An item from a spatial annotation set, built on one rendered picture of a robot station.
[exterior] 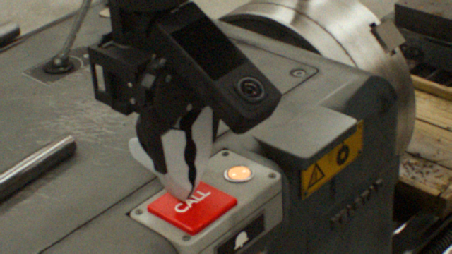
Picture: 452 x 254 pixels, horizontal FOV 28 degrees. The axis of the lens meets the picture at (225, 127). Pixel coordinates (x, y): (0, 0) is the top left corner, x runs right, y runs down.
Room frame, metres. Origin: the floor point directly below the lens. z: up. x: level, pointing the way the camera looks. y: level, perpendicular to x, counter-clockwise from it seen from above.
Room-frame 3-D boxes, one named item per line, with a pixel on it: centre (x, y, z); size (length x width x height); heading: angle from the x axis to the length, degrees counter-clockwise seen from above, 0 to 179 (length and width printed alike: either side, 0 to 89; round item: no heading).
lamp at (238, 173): (0.70, -0.01, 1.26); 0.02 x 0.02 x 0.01
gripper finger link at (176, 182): (0.66, 0.06, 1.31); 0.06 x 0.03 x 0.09; 46
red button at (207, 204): (0.66, 0.03, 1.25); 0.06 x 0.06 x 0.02; 46
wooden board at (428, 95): (1.33, -0.30, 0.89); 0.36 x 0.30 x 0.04; 46
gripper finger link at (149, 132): (0.65, 0.05, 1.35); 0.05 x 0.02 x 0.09; 136
